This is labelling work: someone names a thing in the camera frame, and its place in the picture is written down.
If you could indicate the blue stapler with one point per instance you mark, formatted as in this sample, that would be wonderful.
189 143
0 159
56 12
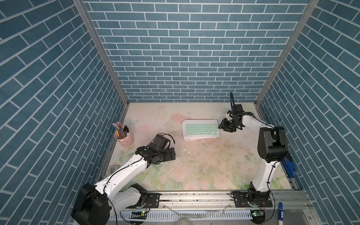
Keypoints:
289 167

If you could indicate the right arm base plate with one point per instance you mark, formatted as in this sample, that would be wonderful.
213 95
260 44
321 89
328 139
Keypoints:
251 199

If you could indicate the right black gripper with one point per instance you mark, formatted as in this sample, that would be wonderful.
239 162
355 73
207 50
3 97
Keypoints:
223 126

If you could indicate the blue white marker pen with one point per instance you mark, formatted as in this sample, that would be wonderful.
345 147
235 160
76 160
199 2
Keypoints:
280 213

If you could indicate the aluminium front rail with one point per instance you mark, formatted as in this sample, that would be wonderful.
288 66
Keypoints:
218 200

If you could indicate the pink pen cup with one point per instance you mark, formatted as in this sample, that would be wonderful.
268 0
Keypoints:
125 142

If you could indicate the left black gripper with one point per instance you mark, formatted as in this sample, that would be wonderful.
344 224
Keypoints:
168 157

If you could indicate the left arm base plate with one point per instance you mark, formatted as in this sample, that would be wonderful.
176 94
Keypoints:
151 200

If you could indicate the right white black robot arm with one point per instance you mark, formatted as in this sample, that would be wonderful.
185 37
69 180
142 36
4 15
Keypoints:
272 147

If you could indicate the coloured pens bundle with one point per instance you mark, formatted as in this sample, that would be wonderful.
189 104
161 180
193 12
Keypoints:
122 131

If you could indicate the green key keyboard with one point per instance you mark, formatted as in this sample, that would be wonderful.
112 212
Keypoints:
200 121

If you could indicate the white key keyboard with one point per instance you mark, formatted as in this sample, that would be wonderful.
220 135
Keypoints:
194 131

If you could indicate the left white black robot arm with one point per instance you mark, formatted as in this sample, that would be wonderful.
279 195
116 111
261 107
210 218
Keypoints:
94 203

